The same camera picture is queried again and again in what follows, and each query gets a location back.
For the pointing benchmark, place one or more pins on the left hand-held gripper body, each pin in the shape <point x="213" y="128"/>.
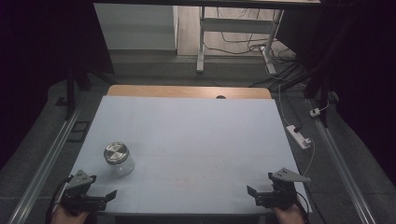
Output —
<point x="81" y="199"/>

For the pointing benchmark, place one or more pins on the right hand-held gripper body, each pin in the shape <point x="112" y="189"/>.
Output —
<point x="281" y="196"/>

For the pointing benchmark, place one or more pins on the clear glass jar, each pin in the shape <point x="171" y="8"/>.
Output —
<point x="124" y="168"/>

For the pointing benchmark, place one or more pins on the stainless steel bowl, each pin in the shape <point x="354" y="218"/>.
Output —
<point x="116" y="152"/>

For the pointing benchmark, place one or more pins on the person's right hand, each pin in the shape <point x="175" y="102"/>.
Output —
<point x="289" y="216"/>

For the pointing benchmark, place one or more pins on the person's left hand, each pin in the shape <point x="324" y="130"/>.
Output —
<point x="67" y="218"/>

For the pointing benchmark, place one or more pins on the white power strip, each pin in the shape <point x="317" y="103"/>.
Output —
<point x="298" y="137"/>

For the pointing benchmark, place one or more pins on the small white adapter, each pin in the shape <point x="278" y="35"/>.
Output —
<point x="315" y="112"/>

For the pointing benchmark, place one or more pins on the wooden table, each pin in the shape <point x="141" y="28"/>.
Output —
<point x="174" y="91"/>

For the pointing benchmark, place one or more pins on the black curtain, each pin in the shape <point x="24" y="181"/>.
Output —
<point x="37" y="62"/>
<point x="364" y="77"/>

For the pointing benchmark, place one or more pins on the black floor bracket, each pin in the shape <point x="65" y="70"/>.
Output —
<point x="75" y="136"/>

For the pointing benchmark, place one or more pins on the aluminium floor rail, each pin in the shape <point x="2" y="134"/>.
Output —
<point x="46" y="165"/>
<point x="342" y="168"/>

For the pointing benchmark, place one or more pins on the white metal desk frame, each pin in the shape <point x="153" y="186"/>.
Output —
<point x="236" y="25"/>

